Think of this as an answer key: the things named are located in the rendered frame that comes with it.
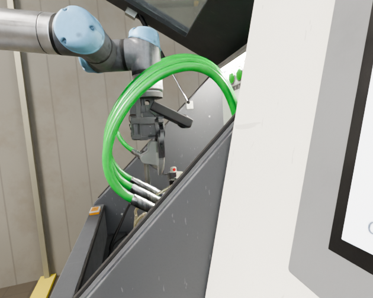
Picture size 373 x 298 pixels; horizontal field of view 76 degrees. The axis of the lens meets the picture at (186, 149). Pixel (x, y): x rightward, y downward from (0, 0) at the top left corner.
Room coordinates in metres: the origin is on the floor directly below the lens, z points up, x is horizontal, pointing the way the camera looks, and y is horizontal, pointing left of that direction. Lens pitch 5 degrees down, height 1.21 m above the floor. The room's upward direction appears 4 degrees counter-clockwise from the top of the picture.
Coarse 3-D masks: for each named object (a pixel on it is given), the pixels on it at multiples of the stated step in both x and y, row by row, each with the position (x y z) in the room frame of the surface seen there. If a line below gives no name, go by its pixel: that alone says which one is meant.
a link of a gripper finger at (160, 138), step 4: (160, 128) 0.60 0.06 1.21; (160, 132) 0.58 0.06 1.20; (160, 136) 0.58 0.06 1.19; (160, 140) 0.58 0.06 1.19; (164, 140) 0.58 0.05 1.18; (160, 144) 0.60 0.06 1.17; (164, 144) 0.58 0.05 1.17; (160, 148) 0.59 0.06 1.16; (164, 148) 0.59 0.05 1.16; (160, 152) 0.59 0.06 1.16; (164, 152) 0.59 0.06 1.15; (160, 156) 0.59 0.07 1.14; (164, 156) 0.59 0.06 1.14
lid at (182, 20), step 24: (120, 0) 0.90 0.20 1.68; (144, 0) 0.87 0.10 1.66; (168, 0) 0.80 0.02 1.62; (192, 0) 0.75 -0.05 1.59; (216, 0) 0.67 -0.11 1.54; (240, 0) 0.63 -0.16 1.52; (168, 24) 0.93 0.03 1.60; (192, 24) 0.86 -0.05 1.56; (216, 24) 0.77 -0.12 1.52; (240, 24) 0.72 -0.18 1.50; (192, 48) 1.01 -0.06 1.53; (216, 48) 0.92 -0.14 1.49
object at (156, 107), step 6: (156, 102) 0.60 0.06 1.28; (150, 108) 0.60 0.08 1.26; (156, 108) 0.60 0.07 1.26; (162, 108) 0.60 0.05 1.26; (168, 108) 0.61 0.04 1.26; (162, 114) 0.60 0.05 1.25; (168, 114) 0.60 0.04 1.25; (174, 114) 0.61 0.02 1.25; (180, 114) 0.61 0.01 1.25; (168, 120) 0.65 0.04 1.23; (174, 120) 0.61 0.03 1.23; (180, 120) 0.61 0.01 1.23; (186, 120) 0.61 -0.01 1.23; (192, 120) 0.62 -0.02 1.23; (180, 126) 0.63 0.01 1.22; (186, 126) 0.61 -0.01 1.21
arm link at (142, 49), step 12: (132, 36) 0.59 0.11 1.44; (144, 36) 0.58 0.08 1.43; (156, 36) 0.60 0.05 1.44; (132, 48) 0.58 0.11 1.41; (144, 48) 0.58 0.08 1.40; (156, 48) 0.60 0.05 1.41; (132, 60) 0.59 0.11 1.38; (144, 60) 0.58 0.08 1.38; (156, 60) 0.60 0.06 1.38; (132, 72) 0.60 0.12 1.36
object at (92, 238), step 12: (96, 216) 0.75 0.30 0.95; (84, 228) 0.65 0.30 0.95; (96, 228) 0.65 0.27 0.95; (84, 240) 0.58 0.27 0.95; (96, 240) 0.63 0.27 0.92; (72, 252) 0.52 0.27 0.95; (84, 252) 0.51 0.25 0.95; (96, 252) 0.61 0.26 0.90; (72, 264) 0.47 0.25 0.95; (84, 264) 0.47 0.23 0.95; (96, 264) 0.59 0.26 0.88; (60, 276) 0.43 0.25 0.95; (72, 276) 0.43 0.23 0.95; (84, 276) 0.46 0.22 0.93; (60, 288) 0.39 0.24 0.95; (72, 288) 0.39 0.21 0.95
